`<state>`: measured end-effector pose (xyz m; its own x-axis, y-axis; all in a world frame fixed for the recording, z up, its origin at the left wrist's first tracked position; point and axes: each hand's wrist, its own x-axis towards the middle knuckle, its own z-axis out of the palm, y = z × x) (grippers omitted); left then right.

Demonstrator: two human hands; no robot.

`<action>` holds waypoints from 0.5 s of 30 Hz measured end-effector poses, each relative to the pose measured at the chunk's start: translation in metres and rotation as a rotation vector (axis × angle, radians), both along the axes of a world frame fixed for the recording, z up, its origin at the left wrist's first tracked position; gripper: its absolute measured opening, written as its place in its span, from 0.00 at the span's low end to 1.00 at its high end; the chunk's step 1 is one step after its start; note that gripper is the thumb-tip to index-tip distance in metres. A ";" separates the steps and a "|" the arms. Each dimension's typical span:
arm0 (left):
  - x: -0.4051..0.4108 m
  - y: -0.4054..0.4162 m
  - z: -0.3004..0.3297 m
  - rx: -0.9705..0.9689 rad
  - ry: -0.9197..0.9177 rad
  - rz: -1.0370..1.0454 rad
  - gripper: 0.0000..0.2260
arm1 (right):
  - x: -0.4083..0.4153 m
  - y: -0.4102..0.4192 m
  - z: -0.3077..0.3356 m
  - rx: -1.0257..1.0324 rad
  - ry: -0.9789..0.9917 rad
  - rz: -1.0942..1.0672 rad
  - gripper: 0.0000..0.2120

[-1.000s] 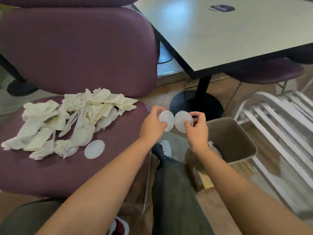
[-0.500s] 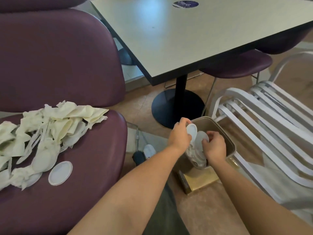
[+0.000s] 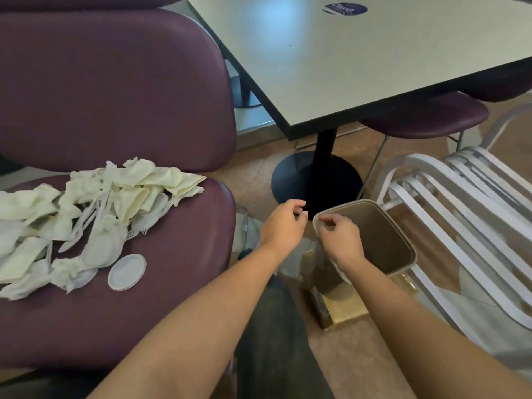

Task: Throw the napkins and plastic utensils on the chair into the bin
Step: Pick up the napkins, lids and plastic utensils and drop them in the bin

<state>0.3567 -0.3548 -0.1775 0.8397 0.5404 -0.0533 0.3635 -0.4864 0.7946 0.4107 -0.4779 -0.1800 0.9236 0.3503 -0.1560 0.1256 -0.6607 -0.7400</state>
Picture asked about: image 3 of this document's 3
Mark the black background table pedestal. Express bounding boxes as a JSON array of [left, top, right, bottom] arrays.
[[230, 70, 262, 109]]

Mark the person's right hand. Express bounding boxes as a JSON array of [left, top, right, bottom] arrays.
[[318, 214, 367, 272]]

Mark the clear square plastic container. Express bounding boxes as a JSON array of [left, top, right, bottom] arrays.
[[312, 199, 417, 286]]

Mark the blue round sticker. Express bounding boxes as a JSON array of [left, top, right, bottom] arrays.
[[322, 2, 369, 16]]

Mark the white slatted metal chair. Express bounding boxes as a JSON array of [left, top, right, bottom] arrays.
[[369, 103, 532, 334]]

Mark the white plastic bag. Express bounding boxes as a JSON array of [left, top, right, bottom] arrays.
[[416, 282, 532, 370]]

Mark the person's right forearm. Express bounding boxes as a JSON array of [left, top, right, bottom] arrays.
[[339, 260, 532, 399]]

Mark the person's dark trouser leg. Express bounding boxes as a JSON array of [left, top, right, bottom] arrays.
[[234, 276, 336, 399]]

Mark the person's left forearm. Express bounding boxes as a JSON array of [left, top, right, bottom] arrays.
[[88, 242, 278, 399]]

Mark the pile of white paper napkins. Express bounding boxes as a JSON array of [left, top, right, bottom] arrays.
[[0, 157, 207, 301]]

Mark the white round plastic lid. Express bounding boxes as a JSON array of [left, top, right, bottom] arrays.
[[108, 254, 147, 292]]

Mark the grey square table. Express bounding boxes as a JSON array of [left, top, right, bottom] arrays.
[[186, 0, 532, 142]]

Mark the pile of white plastic cutlery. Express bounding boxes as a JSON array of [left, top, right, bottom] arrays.
[[44, 191, 172, 293]]

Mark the person's left hand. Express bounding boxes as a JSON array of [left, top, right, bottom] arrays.
[[260, 199, 309, 256]]

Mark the gold cardboard box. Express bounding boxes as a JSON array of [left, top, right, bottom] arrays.
[[308, 272, 417, 330]]

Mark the maroon chair with metal legs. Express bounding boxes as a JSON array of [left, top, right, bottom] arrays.
[[357, 91, 490, 201]]

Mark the large maroon padded chair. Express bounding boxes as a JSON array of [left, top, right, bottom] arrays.
[[0, 7, 238, 374]]

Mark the crumpled clear plastic bag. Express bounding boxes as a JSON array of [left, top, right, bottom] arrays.
[[232, 212, 318, 283]]

